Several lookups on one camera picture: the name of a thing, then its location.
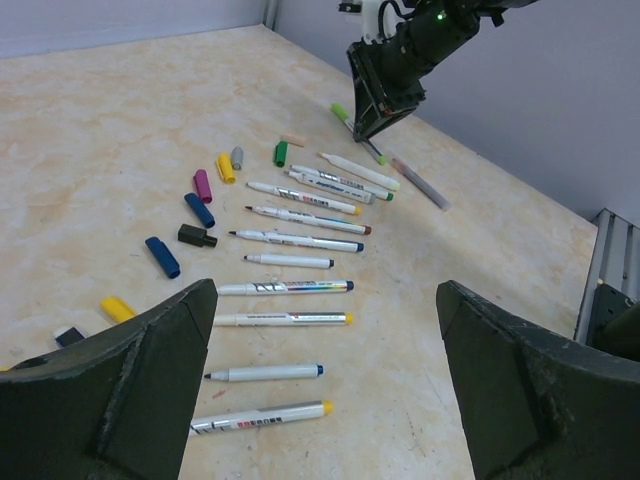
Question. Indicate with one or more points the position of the dark green capped marker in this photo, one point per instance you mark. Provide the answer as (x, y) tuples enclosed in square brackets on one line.
[(378, 192)]

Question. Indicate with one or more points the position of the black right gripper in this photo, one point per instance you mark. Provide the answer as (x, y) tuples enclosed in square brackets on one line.
[(386, 77)]

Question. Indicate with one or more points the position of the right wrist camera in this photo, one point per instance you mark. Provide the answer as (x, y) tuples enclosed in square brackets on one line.
[(378, 18)]

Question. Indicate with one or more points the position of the navy marker cap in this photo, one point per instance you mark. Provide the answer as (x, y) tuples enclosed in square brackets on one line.
[(200, 210)]

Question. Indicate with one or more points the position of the dark blue capped marker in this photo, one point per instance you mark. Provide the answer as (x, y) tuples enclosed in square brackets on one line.
[(287, 288)]

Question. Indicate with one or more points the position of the grey marker cap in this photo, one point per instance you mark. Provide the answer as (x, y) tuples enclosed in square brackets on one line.
[(237, 158)]

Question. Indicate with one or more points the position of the blue eraser-cap white marker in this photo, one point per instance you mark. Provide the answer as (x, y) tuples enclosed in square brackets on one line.
[(264, 373)]

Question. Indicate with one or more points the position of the magenta marker cap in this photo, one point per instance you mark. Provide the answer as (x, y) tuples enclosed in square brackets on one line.
[(202, 186)]

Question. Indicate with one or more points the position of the orange capped white marker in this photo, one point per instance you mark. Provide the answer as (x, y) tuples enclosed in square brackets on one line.
[(332, 187)]

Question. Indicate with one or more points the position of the yellow capped slim marker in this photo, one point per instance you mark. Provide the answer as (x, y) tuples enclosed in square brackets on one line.
[(305, 197)]

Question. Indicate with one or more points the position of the yellow clear-pen cap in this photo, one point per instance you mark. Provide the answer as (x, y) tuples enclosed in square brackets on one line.
[(116, 309)]

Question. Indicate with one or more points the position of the dark green marker cap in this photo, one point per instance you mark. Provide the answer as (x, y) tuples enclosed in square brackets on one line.
[(280, 154)]

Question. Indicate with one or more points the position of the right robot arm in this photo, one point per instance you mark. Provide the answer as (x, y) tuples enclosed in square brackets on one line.
[(457, 10)]

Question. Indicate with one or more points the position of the black eraser cap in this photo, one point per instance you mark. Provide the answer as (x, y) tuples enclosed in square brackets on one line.
[(196, 236)]

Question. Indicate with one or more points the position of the aluminium frame rail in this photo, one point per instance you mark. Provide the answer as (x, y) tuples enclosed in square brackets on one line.
[(612, 285)]

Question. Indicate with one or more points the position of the lime green capped marker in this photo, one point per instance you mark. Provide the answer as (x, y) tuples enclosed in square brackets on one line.
[(338, 110)]

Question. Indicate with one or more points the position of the black eraser-cap white marker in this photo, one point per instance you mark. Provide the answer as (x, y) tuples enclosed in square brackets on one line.
[(290, 261)]

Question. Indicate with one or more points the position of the dark blue marker cap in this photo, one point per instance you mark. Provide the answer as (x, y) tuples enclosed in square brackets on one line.
[(163, 257)]

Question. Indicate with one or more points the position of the purple grey marker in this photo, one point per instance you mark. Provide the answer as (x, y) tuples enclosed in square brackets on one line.
[(411, 175)]

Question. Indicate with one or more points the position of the yellow capped clear pen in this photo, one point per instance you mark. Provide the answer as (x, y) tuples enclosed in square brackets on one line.
[(284, 319)]

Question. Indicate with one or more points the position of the pink marker cap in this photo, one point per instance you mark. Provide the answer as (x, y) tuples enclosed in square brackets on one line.
[(294, 139)]

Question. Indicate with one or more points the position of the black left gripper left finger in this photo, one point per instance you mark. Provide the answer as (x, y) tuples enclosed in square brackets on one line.
[(116, 405)]

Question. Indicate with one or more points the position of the yellow slim marker cap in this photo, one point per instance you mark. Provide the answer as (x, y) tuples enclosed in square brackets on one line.
[(225, 168)]

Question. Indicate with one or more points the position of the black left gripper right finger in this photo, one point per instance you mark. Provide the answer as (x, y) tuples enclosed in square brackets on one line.
[(535, 404)]

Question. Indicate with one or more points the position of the magenta capped white marker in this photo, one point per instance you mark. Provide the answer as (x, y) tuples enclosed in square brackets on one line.
[(311, 220)]

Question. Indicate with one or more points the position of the navy capped white marker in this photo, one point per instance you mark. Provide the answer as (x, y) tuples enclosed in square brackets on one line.
[(273, 237)]

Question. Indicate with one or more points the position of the pink capped white marker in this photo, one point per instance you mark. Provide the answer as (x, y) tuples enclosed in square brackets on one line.
[(361, 171)]

